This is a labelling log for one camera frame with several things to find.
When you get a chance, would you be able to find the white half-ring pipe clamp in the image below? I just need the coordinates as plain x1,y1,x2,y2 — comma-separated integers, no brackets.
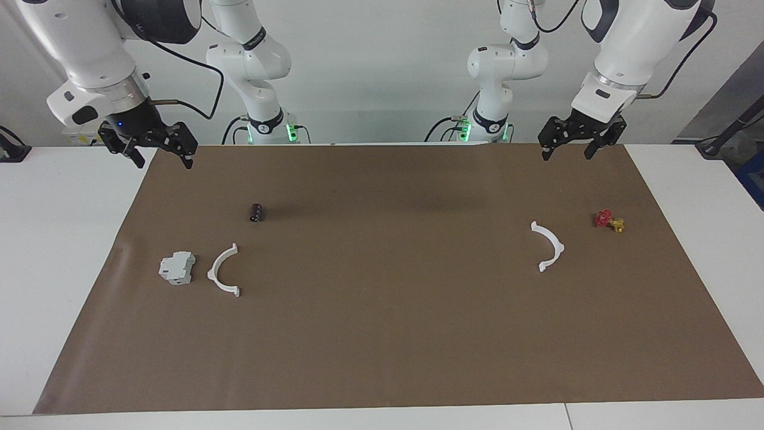
530,221,565,273
207,242,241,297

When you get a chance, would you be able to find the white power strip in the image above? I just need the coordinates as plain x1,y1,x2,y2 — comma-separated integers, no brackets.
63,122,107,146

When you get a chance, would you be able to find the red and yellow valve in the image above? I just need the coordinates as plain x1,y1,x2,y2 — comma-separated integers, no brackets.
594,209,626,233

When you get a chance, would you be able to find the grey circuit breaker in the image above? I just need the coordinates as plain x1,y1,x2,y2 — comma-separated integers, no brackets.
158,251,196,285

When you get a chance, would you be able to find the black stand leg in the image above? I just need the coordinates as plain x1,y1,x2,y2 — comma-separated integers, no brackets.
695,96,764,159

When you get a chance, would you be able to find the blue crate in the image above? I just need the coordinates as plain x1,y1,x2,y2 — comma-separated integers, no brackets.
735,149,764,211

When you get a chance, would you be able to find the brown table mat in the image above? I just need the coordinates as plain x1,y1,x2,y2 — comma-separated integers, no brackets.
33,143,764,414

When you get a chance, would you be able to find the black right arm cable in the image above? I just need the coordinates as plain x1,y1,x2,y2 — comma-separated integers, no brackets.
113,0,226,120

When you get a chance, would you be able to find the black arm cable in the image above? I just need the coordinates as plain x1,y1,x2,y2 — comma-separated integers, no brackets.
113,0,226,120
531,0,718,99

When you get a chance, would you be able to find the black base cable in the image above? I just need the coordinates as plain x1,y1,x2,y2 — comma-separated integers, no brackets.
424,90,479,144
221,115,250,145

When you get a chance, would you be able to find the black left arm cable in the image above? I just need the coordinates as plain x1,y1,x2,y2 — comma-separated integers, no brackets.
531,0,718,99

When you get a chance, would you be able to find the black clamp mount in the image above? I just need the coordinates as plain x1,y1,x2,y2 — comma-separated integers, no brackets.
0,125,32,163

